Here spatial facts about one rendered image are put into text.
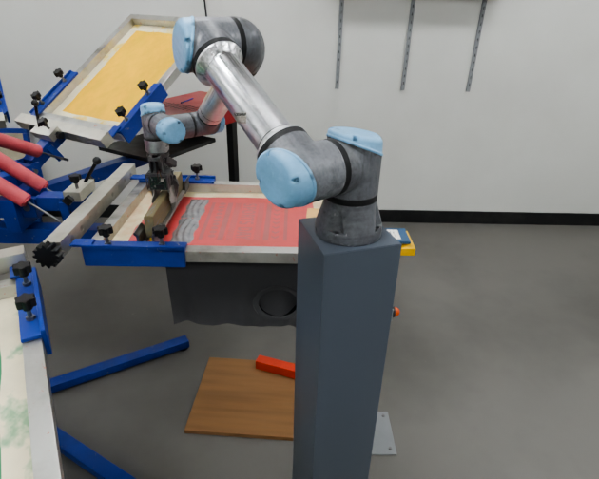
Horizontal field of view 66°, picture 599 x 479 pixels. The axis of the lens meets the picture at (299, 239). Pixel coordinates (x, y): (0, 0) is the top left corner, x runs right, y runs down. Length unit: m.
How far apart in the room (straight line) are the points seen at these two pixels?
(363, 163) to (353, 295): 0.29
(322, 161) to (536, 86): 3.18
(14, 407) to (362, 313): 0.73
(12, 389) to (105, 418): 1.24
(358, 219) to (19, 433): 0.76
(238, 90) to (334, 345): 0.60
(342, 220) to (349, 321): 0.24
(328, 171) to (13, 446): 0.75
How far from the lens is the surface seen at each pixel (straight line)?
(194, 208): 1.75
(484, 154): 3.94
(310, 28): 3.49
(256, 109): 0.95
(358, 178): 0.93
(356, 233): 0.98
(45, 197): 1.80
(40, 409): 1.02
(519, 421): 2.43
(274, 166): 0.85
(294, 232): 1.57
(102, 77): 2.58
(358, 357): 1.16
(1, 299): 1.43
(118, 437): 2.25
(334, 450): 1.39
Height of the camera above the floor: 1.67
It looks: 28 degrees down
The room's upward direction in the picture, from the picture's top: 1 degrees clockwise
